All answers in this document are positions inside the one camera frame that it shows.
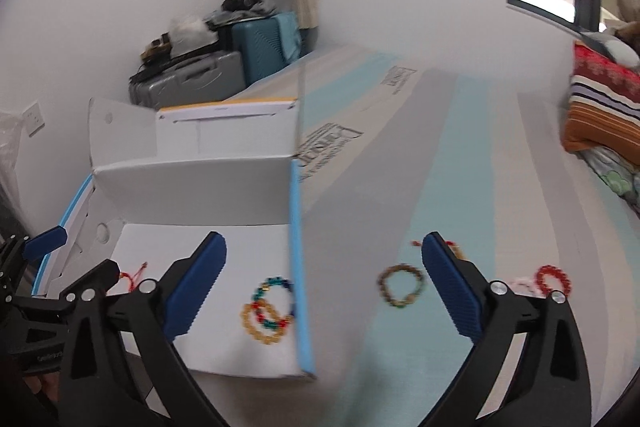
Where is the brown blanket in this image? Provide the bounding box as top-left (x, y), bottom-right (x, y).
top-left (616, 0), bottom-right (640, 38)

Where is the multicolour glass bead bracelet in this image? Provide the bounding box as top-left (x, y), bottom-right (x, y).
top-left (251, 277), bottom-right (296, 330)

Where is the black bag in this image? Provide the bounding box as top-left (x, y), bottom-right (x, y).
top-left (220, 0), bottom-right (273, 15)

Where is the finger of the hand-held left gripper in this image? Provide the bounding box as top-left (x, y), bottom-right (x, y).
top-left (0, 227), bottom-right (69, 303)
top-left (59, 258), bottom-right (122, 310)

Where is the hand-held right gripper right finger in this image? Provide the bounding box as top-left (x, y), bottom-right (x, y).
top-left (421, 231), bottom-right (593, 427)

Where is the grey suitcase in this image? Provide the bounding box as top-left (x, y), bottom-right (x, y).
top-left (128, 51), bottom-right (247, 111)

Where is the teal suitcase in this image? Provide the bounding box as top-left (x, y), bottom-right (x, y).
top-left (231, 11), bottom-right (304, 88)

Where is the red cord bracelet gold tube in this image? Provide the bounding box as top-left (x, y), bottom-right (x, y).
top-left (117, 262), bottom-right (149, 294)
top-left (411, 239), bottom-right (468, 260)

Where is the red bead bracelet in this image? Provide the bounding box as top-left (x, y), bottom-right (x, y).
top-left (534, 264), bottom-right (572, 297)

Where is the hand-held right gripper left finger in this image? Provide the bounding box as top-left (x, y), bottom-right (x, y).
top-left (57, 231), bottom-right (228, 427)

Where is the white plastic bag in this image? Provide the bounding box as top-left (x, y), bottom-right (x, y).
top-left (167, 14), bottom-right (221, 55)

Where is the blue and yellow cardboard box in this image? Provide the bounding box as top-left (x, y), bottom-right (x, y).
top-left (31, 96), bottom-right (319, 381)

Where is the striped pillow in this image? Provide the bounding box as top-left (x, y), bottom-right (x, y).
top-left (560, 41), bottom-right (640, 154)

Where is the grey pillow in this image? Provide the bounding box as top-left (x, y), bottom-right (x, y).
top-left (579, 31), bottom-right (640, 68)

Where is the pink bead bracelet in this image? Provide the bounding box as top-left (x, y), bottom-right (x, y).
top-left (510, 276), bottom-right (538, 299)

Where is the yellow bead bracelet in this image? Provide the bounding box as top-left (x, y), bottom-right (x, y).
top-left (241, 299), bottom-right (291, 345)

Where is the floral quilt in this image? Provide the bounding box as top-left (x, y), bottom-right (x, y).
top-left (582, 146), bottom-right (640, 214)

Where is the white wall socket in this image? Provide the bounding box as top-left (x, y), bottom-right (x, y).
top-left (22, 103), bottom-right (47, 138)

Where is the striped bed sheet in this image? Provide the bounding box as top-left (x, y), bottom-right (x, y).
top-left (187, 44), bottom-right (640, 427)

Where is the brown wooden bead bracelet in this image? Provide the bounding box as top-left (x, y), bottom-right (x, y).
top-left (376, 263), bottom-right (426, 308)

